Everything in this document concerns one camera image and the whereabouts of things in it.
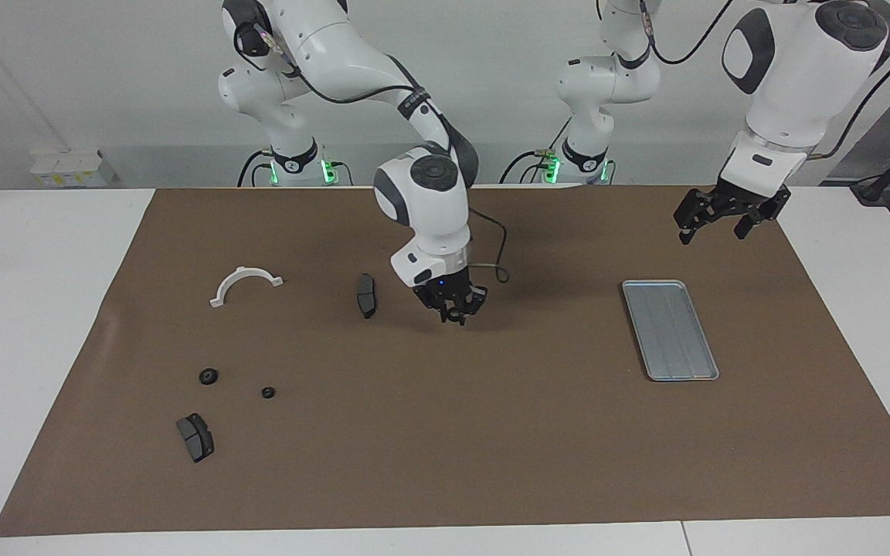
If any silver metal tray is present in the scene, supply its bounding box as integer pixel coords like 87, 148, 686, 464
621, 280, 721, 382

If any slim dark grey brake pad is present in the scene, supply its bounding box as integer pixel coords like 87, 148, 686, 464
356, 273, 378, 319

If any brown paper table mat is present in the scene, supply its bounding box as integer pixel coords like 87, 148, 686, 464
0, 184, 890, 537

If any wide dark grey brake pad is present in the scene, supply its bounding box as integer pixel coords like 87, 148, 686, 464
176, 413, 215, 463

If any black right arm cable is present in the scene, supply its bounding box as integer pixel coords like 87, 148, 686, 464
240, 23, 511, 285

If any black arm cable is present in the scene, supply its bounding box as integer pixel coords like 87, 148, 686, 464
240, 23, 511, 285
638, 0, 890, 159

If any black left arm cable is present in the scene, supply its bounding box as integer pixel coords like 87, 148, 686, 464
638, 0, 890, 159

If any black base power cable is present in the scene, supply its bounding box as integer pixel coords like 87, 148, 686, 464
237, 150, 274, 188
501, 116, 574, 185

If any white curved plastic bracket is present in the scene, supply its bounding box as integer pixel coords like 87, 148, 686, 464
209, 265, 284, 308

